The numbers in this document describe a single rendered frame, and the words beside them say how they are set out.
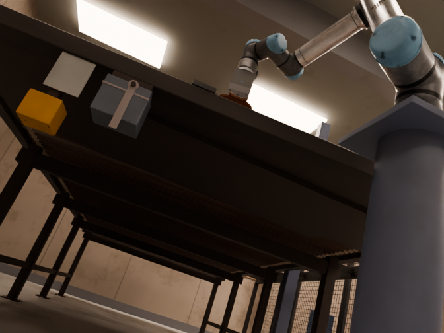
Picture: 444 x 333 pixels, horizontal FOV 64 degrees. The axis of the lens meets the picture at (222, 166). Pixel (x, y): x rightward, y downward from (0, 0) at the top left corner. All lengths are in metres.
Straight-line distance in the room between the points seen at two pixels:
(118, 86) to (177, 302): 5.21
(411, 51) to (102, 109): 0.80
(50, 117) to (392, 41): 0.89
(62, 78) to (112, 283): 5.01
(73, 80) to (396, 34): 0.86
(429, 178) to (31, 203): 5.71
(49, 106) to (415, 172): 0.92
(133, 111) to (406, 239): 0.75
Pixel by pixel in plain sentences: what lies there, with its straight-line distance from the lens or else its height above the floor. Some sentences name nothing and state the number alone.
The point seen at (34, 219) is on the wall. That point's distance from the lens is 6.08.
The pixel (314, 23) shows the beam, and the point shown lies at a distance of 3.86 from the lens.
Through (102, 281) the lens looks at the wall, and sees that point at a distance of 5.93.
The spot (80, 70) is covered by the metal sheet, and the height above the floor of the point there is 0.82.
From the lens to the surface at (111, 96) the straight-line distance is 1.05.
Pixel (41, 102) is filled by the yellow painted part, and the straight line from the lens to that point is 1.06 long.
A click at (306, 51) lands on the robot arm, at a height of 1.33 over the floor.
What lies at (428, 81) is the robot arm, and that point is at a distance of 1.09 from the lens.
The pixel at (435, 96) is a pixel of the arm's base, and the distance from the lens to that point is 1.08.
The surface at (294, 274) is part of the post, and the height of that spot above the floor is 0.84.
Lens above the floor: 0.30
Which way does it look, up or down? 23 degrees up
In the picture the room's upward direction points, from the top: 19 degrees clockwise
